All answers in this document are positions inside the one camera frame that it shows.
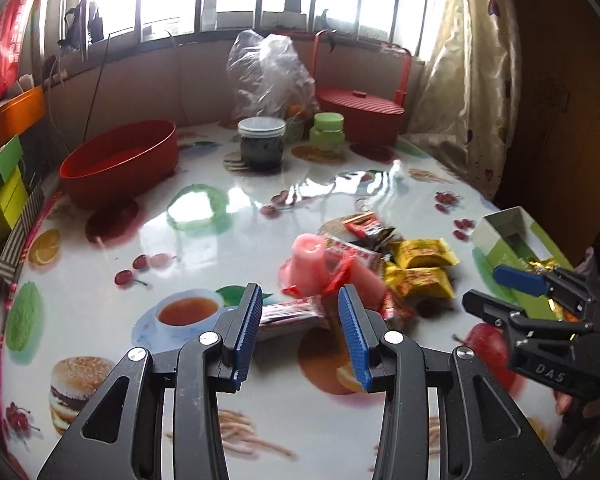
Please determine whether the person's right hand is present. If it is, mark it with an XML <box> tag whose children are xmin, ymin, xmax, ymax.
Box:
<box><xmin>554</xmin><ymin>391</ymin><xmax>600</xmax><ymax>417</ymax></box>

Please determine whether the thin black cable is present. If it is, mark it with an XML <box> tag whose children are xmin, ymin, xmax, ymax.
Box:
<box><xmin>82</xmin><ymin>32</ymin><xmax>112</xmax><ymax>142</ymax></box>

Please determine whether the small red white snack packet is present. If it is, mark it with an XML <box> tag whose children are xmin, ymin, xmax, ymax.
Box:
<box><xmin>380</xmin><ymin>289</ymin><xmax>412</xmax><ymax>322</ymax></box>

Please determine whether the cream heart print curtain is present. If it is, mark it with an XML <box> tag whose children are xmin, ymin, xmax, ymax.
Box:
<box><xmin>405</xmin><ymin>0</ymin><xmax>525</xmax><ymax>201</ymax></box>

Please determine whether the red striped white snack packet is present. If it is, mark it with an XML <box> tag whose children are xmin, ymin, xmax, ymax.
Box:
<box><xmin>259</xmin><ymin>297</ymin><xmax>331</xmax><ymax>335</ymax></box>

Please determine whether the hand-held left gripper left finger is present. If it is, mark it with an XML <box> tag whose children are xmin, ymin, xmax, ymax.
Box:
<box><xmin>37</xmin><ymin>282</ymin><xmax>263</xmax><ymax>480</ymax></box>

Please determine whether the red lidded basket with handle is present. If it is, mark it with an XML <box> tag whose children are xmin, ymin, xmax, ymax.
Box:
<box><xmin>312</xmin><ymin>30</ymin><xmax>414</xmax><ymax>147</ymax></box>

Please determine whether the clear plastic bag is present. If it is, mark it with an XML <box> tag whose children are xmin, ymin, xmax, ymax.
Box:
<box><xmin>226</xmin><ymin>30</ymin><xmax>321</xmax><ymax>127</ymax></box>

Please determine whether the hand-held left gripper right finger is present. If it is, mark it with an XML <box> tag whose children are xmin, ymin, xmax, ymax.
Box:
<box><xmin>337</xmin><ymin>284</ymin><xmax>563</xmax><ymax>480</ymax></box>

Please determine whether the pink white snack packet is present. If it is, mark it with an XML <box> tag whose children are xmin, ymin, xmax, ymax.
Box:
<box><xmin>324</xmin><ymin>236</ymin><xmax>382</xmax><ymax>272</ymax></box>

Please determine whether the green white cardboard box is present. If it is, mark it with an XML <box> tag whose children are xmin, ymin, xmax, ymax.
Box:
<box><xmin>472</xmin><ymin>205</ymin><xmax>576</xmax><ymax>321</ymax></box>

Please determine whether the red wall poster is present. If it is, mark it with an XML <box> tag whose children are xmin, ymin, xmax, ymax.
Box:
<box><xmin>0</xmin><ymin>0</ymin><xmax>49</xmax><ymax>111</ymax></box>

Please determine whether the printed fruit tablecloth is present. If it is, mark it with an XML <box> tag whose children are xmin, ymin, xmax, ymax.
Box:
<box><xmin>0</xmin><ymin>120</ymin><xmax>576</xmax><ymax>480</ymax></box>

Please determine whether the yellow snack packet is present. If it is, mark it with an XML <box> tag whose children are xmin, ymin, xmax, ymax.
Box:
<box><xmin>390</xmin><ymin>238</ymin><xmax>459</xmax><ymax>271</ymax></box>
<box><xmin>383</xmin><ymin>266</ymin><xmax>454</xmax><ymax>302</ymax></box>

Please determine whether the pale pink cloth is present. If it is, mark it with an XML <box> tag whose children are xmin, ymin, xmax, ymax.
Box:
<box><xmin>576</xmin><ymin>247</ymin><xmax>599</xmax><ymax>282</ymax></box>

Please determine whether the gold foil snack packet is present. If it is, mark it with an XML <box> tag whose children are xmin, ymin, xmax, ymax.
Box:
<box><xmin>524</xmin><ymin>257</ymin><xmax>562</xmax><ymax>275</ymax></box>

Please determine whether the small clear glass cup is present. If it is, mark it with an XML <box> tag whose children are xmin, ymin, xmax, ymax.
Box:
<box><xmin>285</xmin><ymin>115</ymin><xmax>307</xmax><ymax>144</ymax></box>

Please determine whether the red oval bowl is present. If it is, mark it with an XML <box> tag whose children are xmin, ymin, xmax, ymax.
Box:
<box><xmin>59</xmin><ymin>119</ymin><xmax>179</xmax><ymax>209</ymax></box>

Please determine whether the orange box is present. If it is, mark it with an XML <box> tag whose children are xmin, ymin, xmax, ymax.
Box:
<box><xmin>0</xmin><ymin>85</ymin><xmax>47</xmax><ymax>152</ymax></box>

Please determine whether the pink jelly cup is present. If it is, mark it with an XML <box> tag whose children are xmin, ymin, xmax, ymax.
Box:
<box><xmin>291</xmin><ymin>233</ymin><xmax>332</xmax><ymax>297</ymax></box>
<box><xmin>341</xmin><ymin>259</ymin><xmax>387</xmax><ymax>307</ymax></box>

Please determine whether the yellow green box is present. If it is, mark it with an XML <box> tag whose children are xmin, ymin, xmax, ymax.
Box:
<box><xmin>0</xmin><ymin>166</ymin><xmax>29</xmax><ymax>242</ymax></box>

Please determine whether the dark foil snack packet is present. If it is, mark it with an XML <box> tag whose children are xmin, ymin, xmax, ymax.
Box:
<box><xmin>369</xmin><ymin>226</ymin><xmax>399</xmax><ymax>252</ymax></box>

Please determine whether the green cream jar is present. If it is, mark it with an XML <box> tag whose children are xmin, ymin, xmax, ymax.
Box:
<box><xmin>308</xmin><ymin>112</ymin><xmax>347</xmax><ymax>154</ymax></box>

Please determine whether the dark green box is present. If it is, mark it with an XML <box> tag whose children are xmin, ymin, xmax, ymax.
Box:
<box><xmin>0</xmin><ymin>135</ymin><xmax>24</xmax><ymax>201</ymax></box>

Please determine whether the dark glass jar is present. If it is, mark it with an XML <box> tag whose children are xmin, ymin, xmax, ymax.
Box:
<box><xmin>237</xmin><ymin>116</ymin><xmax>287</xmax><ymax>173</ymax></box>

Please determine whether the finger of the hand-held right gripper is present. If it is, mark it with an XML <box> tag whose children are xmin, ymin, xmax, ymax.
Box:
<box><xmin>462</xmin><ymin>289</ymin><xmax>536</xmax><ymax>333</ymax></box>
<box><xmin>492</xmin><ymin>264</ymin><xmax>600</xmax><ymax>313</ymax></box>

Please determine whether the black white striped box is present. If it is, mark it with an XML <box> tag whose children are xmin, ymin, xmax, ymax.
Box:
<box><xmin>0</xmin><ymin>184</ymin><xmax>46</xmax><ymax>277</ymax></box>

